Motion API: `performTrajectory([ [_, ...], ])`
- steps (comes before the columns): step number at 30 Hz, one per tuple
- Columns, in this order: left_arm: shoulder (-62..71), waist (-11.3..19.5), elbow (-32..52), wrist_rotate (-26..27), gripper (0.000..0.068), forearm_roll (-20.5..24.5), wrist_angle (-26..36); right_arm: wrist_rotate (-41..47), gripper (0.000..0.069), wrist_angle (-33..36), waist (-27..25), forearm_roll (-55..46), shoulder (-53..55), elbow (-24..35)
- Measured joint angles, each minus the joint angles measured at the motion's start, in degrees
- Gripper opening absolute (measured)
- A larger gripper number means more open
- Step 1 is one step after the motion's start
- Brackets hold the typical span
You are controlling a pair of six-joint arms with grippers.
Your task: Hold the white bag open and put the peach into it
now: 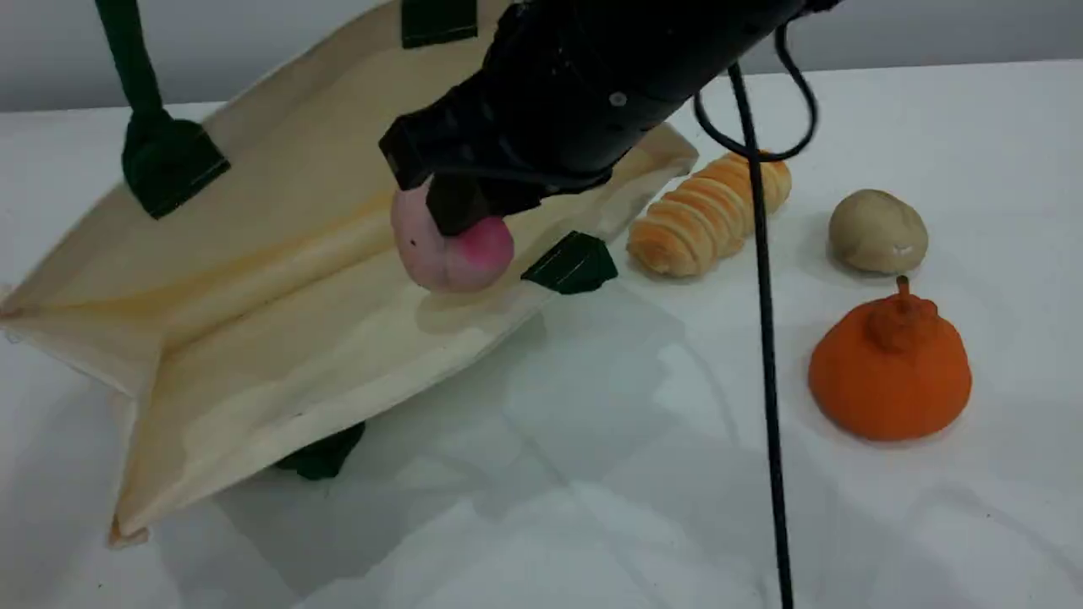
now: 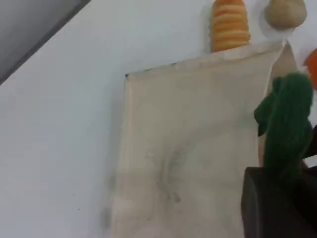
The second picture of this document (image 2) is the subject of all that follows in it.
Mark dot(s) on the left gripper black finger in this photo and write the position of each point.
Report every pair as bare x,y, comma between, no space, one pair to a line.
310,203
270,210

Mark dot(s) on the striped golden bread roll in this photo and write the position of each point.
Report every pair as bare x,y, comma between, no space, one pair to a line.
230,27

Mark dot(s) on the beige potato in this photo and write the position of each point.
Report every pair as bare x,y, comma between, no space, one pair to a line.
284,12

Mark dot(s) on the orange fruit with stem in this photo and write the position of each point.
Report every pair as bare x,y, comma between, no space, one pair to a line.
312,67

